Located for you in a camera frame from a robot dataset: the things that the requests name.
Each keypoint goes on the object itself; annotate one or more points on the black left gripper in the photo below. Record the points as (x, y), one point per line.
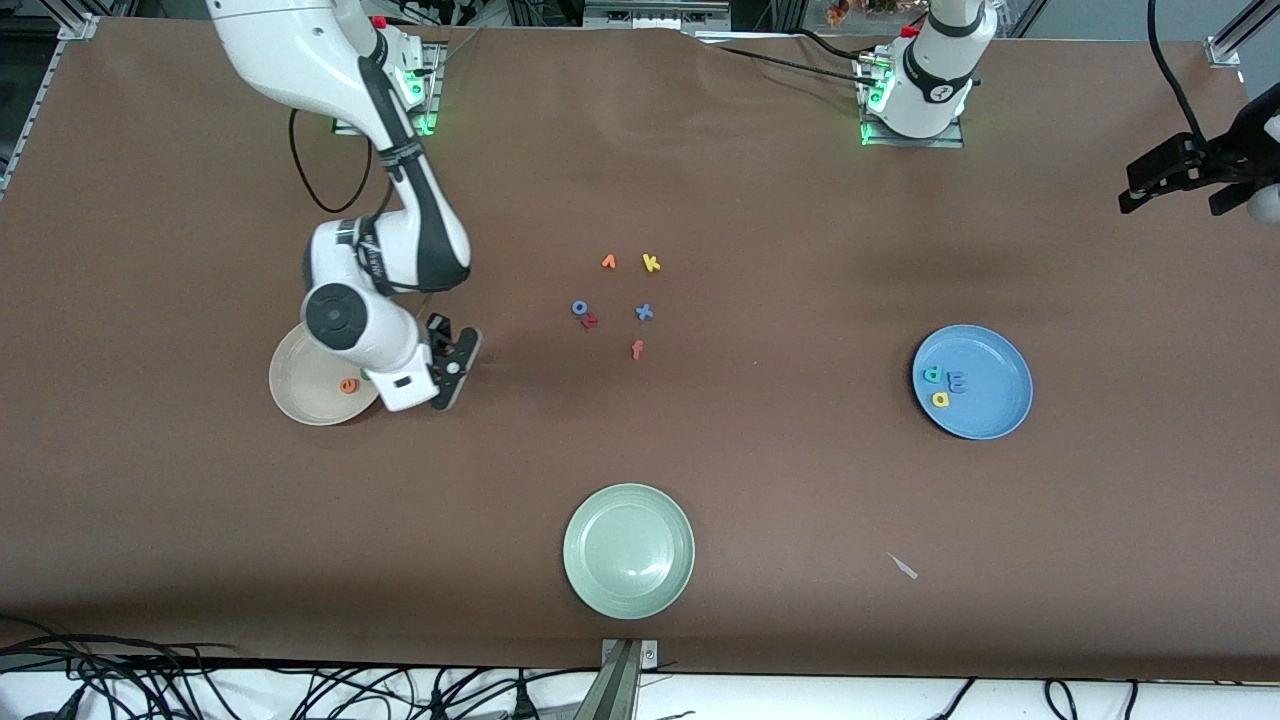
(1227, 152)

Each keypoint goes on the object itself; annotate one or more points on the beige round plate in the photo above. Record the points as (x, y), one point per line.
(300, 385)

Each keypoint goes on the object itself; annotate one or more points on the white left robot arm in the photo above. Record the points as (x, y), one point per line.
(930, 80)

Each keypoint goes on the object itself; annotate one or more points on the brown paper table cover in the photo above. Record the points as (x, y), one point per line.
(200, 550)

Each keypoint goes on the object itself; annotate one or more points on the blue round plate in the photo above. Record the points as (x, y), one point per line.
(990, 400)

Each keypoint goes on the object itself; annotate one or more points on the pale green round plate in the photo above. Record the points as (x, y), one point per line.
(628, 551)

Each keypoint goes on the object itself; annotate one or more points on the grey metal camera post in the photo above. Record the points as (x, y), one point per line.
(622, 680)

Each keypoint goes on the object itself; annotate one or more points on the blue foam letter E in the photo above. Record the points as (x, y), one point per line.
(958, 382)

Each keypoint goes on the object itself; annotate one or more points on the orange dried flowers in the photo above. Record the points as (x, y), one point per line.
(840, 10)

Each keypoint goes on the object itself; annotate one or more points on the aluminium frame rail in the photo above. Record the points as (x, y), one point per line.
(80, 25)
(1225, 50)

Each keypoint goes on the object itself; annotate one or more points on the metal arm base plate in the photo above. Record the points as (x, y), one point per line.
(900, 142)
(432, 90)

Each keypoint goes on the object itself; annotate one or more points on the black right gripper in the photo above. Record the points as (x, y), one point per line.
(437, 327)

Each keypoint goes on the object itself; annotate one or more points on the small white paper scrap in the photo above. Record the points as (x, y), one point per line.
(903, 567)

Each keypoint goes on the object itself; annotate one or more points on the grey metal box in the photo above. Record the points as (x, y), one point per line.
(655, 12)

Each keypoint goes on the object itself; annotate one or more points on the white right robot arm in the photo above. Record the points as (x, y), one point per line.
(290, 50)

